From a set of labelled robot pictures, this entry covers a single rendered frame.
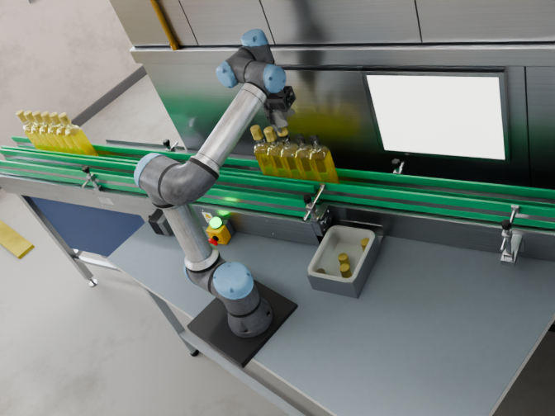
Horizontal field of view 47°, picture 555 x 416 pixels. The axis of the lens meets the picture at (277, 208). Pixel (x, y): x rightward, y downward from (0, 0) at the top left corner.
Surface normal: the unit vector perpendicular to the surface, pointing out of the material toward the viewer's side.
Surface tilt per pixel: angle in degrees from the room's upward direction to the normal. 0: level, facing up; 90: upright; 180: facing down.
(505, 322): 0
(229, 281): 9
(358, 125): 90
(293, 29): 90
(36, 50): 90
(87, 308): 0
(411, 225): 90
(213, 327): 3
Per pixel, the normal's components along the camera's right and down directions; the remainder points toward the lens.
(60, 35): 0.70, 0.31
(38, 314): -0.29, -0.69
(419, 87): -0.44, 0.71
